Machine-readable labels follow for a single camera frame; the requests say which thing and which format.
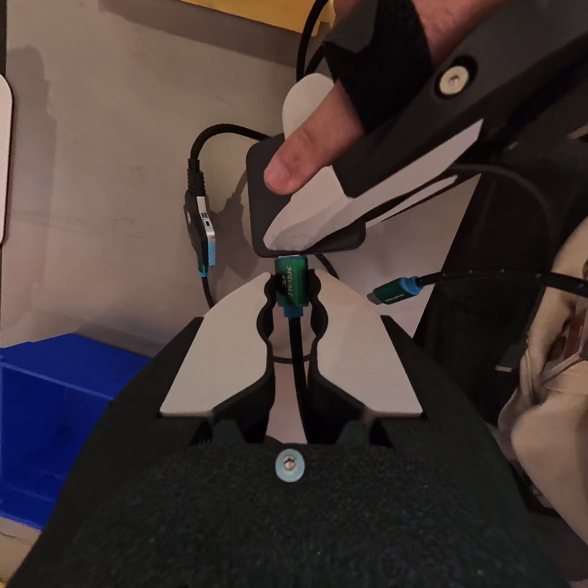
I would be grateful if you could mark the dark multi-port hub adapter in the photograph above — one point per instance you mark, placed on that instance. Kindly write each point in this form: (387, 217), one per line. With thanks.
(259, 193)

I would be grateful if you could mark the person's right hand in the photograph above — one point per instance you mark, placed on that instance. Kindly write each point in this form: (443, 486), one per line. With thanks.
(312, 142)

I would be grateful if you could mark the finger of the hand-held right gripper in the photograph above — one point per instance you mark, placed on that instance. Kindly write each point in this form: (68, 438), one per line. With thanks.
(303, 101)
(312, 211)

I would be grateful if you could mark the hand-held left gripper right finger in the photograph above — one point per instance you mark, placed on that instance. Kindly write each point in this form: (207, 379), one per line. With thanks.
(367, 367)

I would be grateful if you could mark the yellow plastic bin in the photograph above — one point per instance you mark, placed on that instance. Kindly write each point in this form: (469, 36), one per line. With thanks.
(257, 11)

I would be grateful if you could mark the blue plastic bin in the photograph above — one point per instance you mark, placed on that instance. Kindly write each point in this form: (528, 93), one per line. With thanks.
(46, 413)

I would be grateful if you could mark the person's torso in cream hoodie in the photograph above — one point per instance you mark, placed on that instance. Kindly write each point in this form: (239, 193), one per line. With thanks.
(551, 413)

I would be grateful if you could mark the grey desk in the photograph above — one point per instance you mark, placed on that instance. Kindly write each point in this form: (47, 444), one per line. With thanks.
(115, 138)

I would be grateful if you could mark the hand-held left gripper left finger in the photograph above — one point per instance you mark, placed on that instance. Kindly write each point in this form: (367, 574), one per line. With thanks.
(216, 363)

